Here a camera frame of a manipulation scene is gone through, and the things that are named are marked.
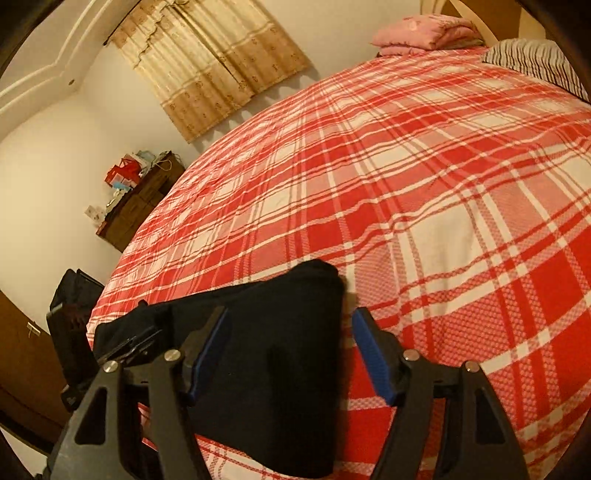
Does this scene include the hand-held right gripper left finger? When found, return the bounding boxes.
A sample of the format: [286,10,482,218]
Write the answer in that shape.
[44,306,232,480]

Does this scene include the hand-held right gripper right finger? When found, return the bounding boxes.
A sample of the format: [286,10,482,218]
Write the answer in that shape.
[351,307,532,480]

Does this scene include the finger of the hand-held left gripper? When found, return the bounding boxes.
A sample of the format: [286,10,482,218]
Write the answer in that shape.
[102,324,163,366]

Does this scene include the black pants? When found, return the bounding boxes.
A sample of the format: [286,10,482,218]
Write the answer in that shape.
[92,259,347,480]

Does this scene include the black suitcase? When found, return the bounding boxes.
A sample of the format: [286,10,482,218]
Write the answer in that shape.
[46,268,106,386]

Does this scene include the brown wooden door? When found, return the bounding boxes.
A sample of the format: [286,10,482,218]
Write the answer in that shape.
[0,291,75,430]

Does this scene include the brown wooden desk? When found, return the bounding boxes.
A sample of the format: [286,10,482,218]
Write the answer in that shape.
[96,152,186,253]

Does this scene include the red gift bags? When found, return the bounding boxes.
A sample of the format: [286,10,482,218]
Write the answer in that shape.
[105,157,141,188]

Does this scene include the red plaid bed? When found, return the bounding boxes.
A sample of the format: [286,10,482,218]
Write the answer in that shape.
[88,44,591,480]

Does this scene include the beige window curtain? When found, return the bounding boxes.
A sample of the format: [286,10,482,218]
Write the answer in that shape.
[108,0,310,144]

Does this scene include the pink folded blanket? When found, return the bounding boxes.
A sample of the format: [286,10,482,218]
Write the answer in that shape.
[370,14,488,57]

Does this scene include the striped pillow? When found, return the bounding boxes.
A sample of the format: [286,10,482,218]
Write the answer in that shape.
[481,38,591,100]

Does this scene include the cream wooden headboard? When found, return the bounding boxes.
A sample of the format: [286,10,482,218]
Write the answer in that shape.
[420,0,522,47]

